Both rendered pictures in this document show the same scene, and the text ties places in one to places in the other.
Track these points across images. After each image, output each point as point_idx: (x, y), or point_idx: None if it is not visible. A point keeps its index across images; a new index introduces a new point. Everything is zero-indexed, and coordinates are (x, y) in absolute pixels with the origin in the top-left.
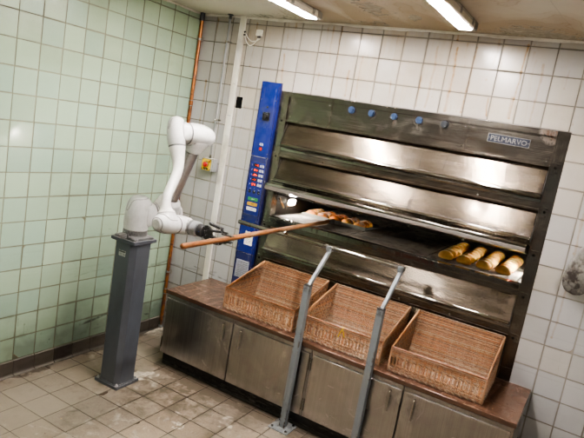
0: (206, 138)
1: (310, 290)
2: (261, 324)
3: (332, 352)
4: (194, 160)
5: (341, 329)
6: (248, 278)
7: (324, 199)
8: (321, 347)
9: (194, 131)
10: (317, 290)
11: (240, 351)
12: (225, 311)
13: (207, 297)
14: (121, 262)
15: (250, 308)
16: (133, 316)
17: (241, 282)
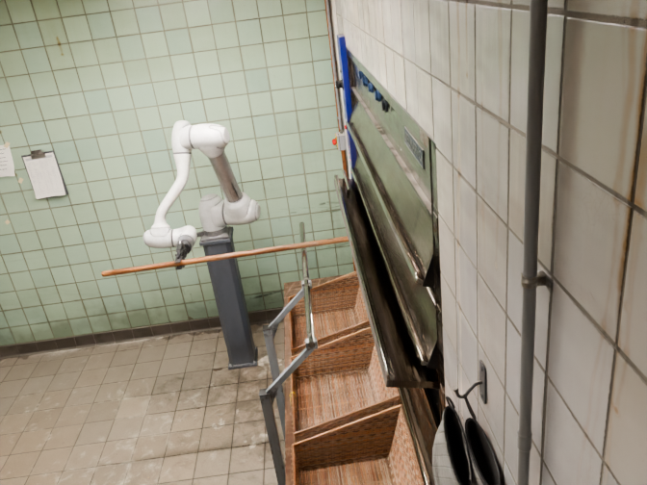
0: (207, 141)
1: (269, 335)
2: (286, 351)
3: (286, 417)
4: (218, 163)
5: (289, 395)
6: (331, 289)
7: (342, 210)
8: (290, 405)
9: (191, 136)
10: (347, 328)
11: None
12: (284, 324)
13: (301, 301)
14: None
15: (315, 325)
16: (227, 309)
17: (316, 293)
